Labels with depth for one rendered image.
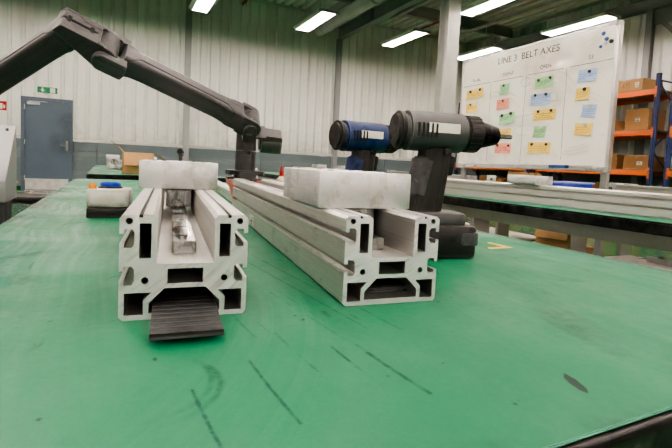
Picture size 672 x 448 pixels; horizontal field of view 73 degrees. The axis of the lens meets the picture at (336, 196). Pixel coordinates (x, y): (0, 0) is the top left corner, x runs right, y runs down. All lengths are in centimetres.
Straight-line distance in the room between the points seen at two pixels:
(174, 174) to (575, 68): 336
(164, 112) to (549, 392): 1214
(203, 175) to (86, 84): 1169
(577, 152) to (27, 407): 356
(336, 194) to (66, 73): 1199
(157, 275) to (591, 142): 339
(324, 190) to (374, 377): 24
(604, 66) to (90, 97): 1079
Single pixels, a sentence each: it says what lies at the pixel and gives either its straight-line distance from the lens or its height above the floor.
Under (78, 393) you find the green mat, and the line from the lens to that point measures 31.
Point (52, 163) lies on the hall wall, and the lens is 1227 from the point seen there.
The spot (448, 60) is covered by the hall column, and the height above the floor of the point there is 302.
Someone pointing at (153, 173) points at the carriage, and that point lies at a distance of 71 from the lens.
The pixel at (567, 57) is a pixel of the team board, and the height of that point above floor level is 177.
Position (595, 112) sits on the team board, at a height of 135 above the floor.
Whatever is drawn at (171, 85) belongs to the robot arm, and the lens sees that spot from 119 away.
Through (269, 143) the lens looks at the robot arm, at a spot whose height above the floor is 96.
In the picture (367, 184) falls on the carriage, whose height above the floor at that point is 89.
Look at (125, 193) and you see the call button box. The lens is 103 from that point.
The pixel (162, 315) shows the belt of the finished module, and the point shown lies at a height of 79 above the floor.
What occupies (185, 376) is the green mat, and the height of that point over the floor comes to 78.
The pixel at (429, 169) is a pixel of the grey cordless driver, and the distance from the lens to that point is 70.
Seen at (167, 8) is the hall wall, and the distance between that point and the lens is 1281.
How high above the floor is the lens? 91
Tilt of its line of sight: 4 degrees down
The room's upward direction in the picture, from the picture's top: 3 degrees clockwise
